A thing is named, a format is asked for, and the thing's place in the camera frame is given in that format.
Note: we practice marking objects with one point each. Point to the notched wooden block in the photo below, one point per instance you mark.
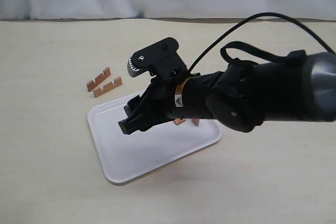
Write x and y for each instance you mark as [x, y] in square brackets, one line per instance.
[179, 121]
[108, 87]
[92, 84]
[196, 122]

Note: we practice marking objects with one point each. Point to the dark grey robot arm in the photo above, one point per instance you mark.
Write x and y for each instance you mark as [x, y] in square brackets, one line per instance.
[301, 88]

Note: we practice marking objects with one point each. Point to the white plastic tray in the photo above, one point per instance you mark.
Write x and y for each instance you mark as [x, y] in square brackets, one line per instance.
[126, 157]

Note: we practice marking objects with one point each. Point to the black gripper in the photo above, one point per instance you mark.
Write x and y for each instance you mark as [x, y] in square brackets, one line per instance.
[221, 96]

